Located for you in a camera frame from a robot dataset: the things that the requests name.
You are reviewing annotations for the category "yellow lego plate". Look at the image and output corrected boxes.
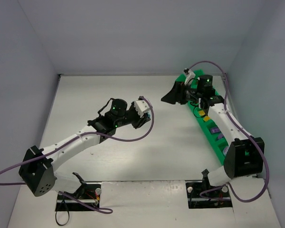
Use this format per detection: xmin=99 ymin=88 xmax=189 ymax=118
xmin=198 ymin=110 xmax=205 ymax=117

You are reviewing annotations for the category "yellow small lego brick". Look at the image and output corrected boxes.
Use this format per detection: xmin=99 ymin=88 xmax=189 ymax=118
xmin=203 ymin=116 xmax=210 ymax=122

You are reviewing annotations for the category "blue round lego piece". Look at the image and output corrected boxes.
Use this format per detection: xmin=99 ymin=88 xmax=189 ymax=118
xmin=223 ymin=146 xmax=229 ymax=156

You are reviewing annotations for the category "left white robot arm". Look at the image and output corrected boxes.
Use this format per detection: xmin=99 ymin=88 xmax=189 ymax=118
xmin=19 ymin=96 xmax=152 ymax=198

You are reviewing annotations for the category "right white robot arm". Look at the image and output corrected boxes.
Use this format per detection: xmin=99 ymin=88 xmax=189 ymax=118
xmin=161 ymin=75 xmax=265 ymax=186

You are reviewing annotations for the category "green compartment tray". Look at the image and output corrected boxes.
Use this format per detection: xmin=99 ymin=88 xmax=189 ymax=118
xmin=176 ymin=70 xmax=229 ymax=164

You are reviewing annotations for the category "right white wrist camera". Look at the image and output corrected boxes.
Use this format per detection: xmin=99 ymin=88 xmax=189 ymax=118
xmin=183 ymin=68 xmax=196 ymax=86

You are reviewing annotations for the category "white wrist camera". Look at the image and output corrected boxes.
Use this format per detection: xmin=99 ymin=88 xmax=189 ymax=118
xmin=183 ymin=68 xmax=196 ymax=86
xmin=133 ymin=100 xmax=150 ymax=118

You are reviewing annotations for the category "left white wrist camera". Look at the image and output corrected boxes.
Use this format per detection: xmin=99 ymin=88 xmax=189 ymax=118
xmin=133 ymin=100 xmax=150 ymax=118

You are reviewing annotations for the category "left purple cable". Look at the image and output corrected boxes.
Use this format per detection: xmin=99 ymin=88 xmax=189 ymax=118
xmin=0 ymin=96 xmax=155 ymax=214

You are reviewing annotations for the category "purple cable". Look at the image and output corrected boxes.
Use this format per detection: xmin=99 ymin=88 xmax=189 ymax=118
xmin=0 ymin=96 xmax=155 ymax=214
xmin=189 ymin=61 xmax=269 ymax=202

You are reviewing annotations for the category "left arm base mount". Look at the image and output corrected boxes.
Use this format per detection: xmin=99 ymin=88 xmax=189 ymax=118
xmin=55 ymin=182 xmax=102 ymax=212

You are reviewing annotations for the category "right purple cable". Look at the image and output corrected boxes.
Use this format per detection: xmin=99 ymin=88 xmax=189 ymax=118
xmin=189 ymin=61 xmax=269 ymax=202

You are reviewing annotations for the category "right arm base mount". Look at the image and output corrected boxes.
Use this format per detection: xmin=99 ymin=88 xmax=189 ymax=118
xmin=185 ymin=181 xmax=233 ymax=209

